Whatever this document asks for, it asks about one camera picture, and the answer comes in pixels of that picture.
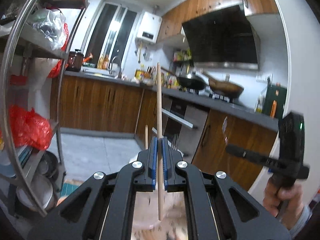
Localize steel pot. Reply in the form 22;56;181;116
16;175;54;211

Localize wooden wall cabinets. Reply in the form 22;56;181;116
157;0;279;43

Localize red plastic bag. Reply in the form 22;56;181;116
47;22;69;78
9;105;53;151

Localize wooden base cabinets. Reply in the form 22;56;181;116
50;75;279;193

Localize clear plastic bag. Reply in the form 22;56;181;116
32;9;67;50

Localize metal shelf rack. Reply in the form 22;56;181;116
0;0;90;218

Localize person's right hand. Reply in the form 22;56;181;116
263;177;310;230

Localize cooking oil bottles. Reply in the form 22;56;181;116
97;54;110;69

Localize curved steel bar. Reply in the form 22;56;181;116
0;0;63;217

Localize printed quilted mat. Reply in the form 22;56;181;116
60;181;84;197

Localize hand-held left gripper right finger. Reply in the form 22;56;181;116
162;137;292;240

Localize steel oven door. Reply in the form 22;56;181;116
161;97;209;156

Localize white water heater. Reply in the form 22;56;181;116
136;12;162;43

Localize green board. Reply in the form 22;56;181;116
264;77;288;119

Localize brown rice cooker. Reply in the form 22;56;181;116
66;51;84;72

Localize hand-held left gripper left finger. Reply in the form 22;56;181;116
27;137;158;240

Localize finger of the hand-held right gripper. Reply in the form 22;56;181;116
225;144;288;169

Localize black range hood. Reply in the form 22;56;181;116
181;4;260;70

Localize steel faucet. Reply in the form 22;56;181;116
109;56;123;78

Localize black wok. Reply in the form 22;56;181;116
161;66;208;91

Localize brown wok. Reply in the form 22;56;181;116
202;71;244;98

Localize kitchen window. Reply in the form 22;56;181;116
85;1;138;70

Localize person's right forearm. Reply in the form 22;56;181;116
287;204;313;236

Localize row of condiment bottles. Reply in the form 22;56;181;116
134;64;181;88

